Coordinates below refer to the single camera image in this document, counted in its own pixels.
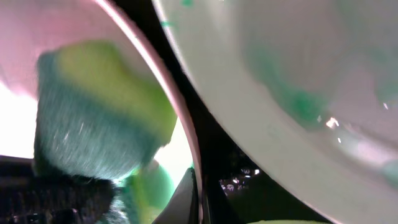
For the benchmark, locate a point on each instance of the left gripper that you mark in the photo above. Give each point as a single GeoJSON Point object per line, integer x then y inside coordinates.
{"type": "Point", "coordinates": [26, 198]}

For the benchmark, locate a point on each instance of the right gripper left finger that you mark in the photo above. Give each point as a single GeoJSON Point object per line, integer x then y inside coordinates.
{"type": "Point", "coordinates": [183, 207]}

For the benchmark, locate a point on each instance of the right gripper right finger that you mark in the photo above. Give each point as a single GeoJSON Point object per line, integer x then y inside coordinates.
{"type": "Point", "coordinates": [218, 209]}

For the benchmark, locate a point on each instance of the green scrub sponge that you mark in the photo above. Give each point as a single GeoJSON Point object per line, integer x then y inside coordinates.
{"type": "Point", "coordinates": [98, 119]}

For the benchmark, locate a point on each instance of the mint plate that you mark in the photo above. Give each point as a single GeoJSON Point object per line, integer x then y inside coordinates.
{"type": "Point", "coordinates": [306, 88]}

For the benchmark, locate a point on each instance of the white plate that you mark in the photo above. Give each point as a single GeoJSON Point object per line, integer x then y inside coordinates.
{"type": "Point", "coordinates": [30, 28]}

